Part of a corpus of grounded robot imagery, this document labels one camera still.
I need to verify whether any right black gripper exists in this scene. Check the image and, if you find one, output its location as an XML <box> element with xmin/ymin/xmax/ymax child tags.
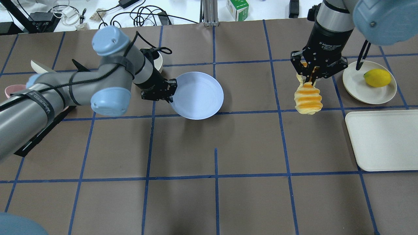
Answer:
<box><xmin>291</xmin><ymin>22</ymin><xmax>353</xmax><ymax>85</ymax></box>

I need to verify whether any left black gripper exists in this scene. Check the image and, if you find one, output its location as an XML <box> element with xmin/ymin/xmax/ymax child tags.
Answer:
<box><xmin>134</xmin><ymin>54</ymin><xmax>178</xmax><ymax>103</ymax></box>

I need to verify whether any blue plate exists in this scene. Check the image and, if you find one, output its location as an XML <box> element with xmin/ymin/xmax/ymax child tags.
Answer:
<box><xmin>170</xmin><ymin>71</ymin><xmax>224</xmax><ymax>120</ymax></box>

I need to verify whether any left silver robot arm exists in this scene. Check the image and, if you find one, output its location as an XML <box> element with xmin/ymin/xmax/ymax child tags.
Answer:
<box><xmin>0</xmin><ymin>26</ymin><xmax>177</xmax><ymax>158</ymax></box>

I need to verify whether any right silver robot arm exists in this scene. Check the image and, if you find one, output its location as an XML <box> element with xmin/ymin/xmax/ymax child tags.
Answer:
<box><xmin>291</xmin><ymin>0</ymin><xmax>418</xmax><ymax>85</ymax></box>

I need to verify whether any white plate with lemon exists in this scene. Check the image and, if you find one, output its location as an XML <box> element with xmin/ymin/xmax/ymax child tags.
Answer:
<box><xmin>343</xmin><ymin>61</ymin><xmax>397</xmax><ymax>104</ymax></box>

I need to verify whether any cream plate in rack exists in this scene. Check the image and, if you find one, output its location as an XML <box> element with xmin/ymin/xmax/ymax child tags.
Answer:
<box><xmin>30</xmin><ymin>60</ymin><xmax>56</xmax><ymax>73</ymax></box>

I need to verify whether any pink plate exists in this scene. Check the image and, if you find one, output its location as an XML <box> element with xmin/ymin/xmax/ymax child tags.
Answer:
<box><xmin>5</xmin><ymin>84</ymin><xmax>26</xmax><ymax>99</ymax></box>

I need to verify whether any black plate rack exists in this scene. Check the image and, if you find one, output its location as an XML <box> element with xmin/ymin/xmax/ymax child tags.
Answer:
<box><xmin>13</xmin><ymin>59</ymin><xmax>92</xmax><ymax>157</ymax></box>

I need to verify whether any white bowl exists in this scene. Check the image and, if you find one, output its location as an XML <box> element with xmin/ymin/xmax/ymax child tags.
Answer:
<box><xmin>140</xmin><ymin>48</ymin><xmax>163</xmax><ymax>73</ymax></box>

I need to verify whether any black power brick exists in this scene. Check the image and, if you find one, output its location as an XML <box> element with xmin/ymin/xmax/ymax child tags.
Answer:
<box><xmin>288</xmin><ymin>0</ymin><xmax>299</xmax><ymax>18</ymax></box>

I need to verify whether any yellow lemon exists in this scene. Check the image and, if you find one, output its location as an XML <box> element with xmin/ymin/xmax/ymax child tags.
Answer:
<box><xmin>363</xmin><ymin>69</ymin><xmax>392</xmax><ymax>87</ymax></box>

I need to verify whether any green white carton box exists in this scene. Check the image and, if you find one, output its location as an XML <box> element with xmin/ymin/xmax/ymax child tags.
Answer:
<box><xmin>226</xmin><ymin>0</ymin><xmax>249</xmax><ymax>22</ymax></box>

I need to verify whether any black power adapter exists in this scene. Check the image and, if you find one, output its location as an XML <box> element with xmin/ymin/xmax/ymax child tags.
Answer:
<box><xmin>118</xmin><ymin>0</ymin><xmax>140</xmax><ymax>9</ymax></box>

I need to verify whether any white rectangular tray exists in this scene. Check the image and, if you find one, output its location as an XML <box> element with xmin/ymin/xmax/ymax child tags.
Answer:
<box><xmin>345</xmin><ymin>110</ymin><xmax>418</xmax><ymax>172</ymax></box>

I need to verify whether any aluminium frame post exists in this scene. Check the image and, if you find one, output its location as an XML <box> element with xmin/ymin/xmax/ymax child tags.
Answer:
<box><xmin>200</xmin><ymin>0</ymin><xmax>218</xmax><ymax>27</ymax></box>

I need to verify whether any black camera tripod leg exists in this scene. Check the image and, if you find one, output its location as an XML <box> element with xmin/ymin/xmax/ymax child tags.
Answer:
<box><xmin>0</xmin><ymin>0</ymin><xmax>41</xmax><ymax>33</ymax></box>

